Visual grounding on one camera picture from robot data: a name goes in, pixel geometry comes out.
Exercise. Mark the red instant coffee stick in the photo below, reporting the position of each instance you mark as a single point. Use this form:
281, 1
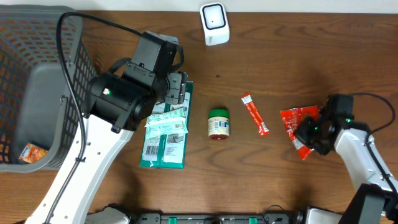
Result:
255, 114

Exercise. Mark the green lid jar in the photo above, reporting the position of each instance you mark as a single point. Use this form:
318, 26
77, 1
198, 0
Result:
218, 124

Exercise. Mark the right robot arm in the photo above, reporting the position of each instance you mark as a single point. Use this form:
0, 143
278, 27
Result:
376, 187

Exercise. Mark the green 3M gloves package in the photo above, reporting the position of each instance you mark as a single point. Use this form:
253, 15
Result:
167, 151

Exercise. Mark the pale green wipes pack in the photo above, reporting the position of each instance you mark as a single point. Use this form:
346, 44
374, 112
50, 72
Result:
171, 122

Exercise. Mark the orange snack packet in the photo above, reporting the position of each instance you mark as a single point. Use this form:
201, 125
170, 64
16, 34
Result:
32, 153

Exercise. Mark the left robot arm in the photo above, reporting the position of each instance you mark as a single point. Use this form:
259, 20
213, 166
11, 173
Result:
115, 104

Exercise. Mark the grey plastic mesh basket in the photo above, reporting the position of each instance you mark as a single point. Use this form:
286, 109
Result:
36, 105

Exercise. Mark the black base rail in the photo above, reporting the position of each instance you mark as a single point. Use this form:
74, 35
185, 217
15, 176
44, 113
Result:
269, 217

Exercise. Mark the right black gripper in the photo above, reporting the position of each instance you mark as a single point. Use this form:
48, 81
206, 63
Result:
301, 134

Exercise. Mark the white barcode scanner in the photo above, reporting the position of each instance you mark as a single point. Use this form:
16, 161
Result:
215, 23

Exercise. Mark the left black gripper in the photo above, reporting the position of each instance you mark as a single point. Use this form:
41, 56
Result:
181, 81

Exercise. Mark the red snack bag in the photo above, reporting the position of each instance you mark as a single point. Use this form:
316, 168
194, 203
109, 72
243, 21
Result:
291, 119

